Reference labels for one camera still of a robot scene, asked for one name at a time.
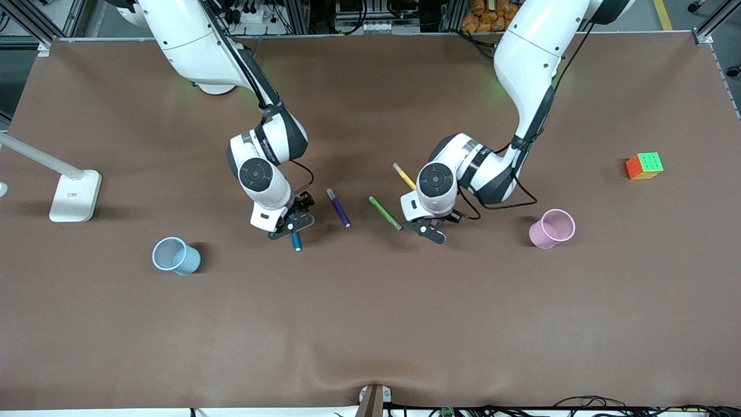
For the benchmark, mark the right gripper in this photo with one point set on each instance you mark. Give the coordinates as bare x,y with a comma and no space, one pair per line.
303,204

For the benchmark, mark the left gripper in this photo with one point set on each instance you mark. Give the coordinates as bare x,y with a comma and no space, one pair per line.
452,218

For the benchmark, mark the blue marker pen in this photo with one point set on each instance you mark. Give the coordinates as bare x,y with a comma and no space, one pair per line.
297,242

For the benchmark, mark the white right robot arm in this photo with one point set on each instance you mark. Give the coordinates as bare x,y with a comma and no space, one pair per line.
191,40

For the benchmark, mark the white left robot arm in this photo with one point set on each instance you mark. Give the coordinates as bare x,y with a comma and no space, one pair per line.
532,58

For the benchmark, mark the green marker pen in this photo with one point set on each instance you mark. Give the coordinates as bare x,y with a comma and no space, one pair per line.
385,213

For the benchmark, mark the purple marker pen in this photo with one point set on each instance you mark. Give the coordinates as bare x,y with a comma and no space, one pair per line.
338,208

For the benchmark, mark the yellow marker pen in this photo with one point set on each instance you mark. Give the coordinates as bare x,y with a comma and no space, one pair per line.
403,175

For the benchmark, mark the brown table cover mat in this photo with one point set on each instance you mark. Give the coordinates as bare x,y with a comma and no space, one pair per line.
370,324

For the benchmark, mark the light blue mesh cup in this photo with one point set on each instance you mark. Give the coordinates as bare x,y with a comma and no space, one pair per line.
188,263

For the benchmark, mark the pink mesh cup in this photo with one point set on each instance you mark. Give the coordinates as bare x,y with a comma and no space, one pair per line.
541,237

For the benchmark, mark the white empty power strip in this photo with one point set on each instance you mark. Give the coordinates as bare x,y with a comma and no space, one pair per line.
379,26

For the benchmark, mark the white power strip with plugs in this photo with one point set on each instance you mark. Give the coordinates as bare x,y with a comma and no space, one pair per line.
255,16

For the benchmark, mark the pile of orange objects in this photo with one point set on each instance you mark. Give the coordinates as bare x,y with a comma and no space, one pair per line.
483,20

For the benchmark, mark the white lamp stand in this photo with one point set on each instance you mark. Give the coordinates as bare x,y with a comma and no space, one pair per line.
75,197

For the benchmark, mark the colourful puzzle cube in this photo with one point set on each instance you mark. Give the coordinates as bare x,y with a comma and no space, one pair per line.
645,165

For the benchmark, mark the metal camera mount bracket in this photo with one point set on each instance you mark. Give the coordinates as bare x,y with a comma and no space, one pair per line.
373,402

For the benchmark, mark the aluminium frame profile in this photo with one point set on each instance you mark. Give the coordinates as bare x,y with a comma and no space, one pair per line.
451,14
32,23
718,17
298,17

